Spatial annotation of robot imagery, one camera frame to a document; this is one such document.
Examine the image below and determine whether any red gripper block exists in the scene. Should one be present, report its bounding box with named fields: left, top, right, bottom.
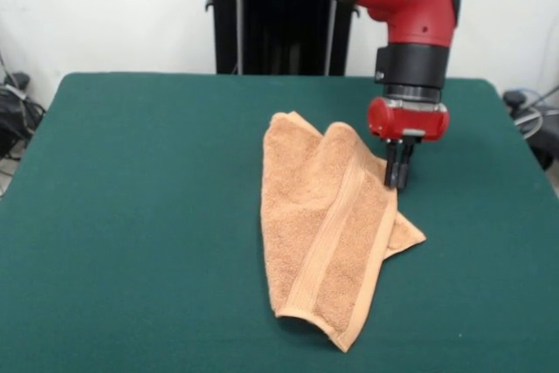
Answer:
left=366, top=96, right=452, bottom=189

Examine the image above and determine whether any tan terry towel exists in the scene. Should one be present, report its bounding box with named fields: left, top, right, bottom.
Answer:
left=259, top=111, right=427, bottom=354

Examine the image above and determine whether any dark green table cloth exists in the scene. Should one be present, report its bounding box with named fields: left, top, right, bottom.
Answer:
left=0, top=72, right=559, bottom=373

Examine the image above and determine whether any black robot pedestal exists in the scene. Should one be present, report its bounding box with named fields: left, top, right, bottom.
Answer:
left=204, top=0, right=363, bottom=76

